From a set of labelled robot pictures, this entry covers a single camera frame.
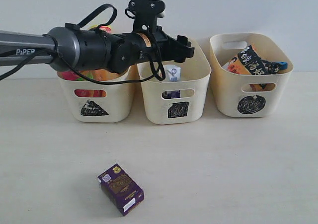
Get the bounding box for middle cream plastic bin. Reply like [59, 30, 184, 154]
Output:
[141, 39, 212, 125]

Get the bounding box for pink chip canister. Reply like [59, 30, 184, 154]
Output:
[57, 71, 106, 98]

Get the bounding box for right cream plastic bin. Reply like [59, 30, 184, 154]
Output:
[209, 33, 293, 117]

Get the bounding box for left cream plastic bin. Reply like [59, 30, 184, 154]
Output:
[58, 77, 135, 123]

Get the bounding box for yellow chip canister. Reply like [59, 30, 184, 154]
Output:
[89, 25, 120, 97]

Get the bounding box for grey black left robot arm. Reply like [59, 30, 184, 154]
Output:
[0, 26, 194, 74]

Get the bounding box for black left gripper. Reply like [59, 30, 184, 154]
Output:
[124, 31, 195, 63]

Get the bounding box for orange noodle packet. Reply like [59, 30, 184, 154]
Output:
[222, 44, 276, 92]

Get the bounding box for cream plastic bin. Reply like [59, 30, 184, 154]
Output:
[58, 77, 135, 123]
[209, 33, 293, 117]
[141, 39, 212, 125]

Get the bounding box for blue noodle packet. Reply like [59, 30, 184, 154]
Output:
[262, 60, 288, 75]

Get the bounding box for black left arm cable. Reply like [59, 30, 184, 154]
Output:
[0, 3, 166, 85]

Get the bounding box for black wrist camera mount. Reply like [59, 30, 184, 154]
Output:
[125, 0, 165, 33]

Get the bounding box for purple small box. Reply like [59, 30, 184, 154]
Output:
[97, 163, 145, 216]

